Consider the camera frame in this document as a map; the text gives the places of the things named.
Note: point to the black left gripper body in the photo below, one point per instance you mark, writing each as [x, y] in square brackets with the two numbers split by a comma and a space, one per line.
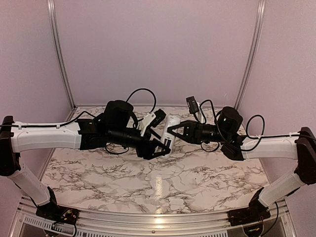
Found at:
[142, 150]

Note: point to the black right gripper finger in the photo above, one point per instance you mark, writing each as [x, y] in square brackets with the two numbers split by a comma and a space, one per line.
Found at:
[183, 128]
[183, 137]

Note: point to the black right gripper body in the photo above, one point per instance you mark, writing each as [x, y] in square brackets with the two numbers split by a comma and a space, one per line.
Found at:
[197, 136]

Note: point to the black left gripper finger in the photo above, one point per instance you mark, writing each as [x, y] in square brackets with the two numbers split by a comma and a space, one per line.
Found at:
[157, 149]
[152, 138]

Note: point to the white remote control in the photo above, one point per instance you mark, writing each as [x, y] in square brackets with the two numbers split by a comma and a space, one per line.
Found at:
[167, 138]

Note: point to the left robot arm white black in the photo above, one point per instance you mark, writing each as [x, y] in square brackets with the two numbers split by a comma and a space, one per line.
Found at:
[117, 124]

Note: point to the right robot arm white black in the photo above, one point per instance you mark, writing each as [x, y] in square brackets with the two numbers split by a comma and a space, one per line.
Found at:
[300, 146]

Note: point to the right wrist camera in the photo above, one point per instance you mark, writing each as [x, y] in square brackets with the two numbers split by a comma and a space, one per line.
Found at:
[194, 109]

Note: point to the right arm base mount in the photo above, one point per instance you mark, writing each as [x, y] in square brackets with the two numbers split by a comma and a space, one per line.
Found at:
[248, 215]

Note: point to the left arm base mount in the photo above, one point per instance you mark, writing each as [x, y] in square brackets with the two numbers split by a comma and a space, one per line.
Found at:
[58, 214]

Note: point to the right aluminium frame post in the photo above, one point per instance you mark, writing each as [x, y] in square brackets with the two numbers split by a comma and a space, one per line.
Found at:
[259, 20]

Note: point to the aluminium frame post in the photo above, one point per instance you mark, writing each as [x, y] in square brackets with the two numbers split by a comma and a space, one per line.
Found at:
[259, 20]
[59, 54]

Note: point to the front aluminium rail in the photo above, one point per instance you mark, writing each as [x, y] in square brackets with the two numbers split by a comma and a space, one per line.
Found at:
[93, 223]

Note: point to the left aluminium frame post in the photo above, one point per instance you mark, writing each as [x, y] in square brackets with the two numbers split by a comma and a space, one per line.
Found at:
[59, 54]

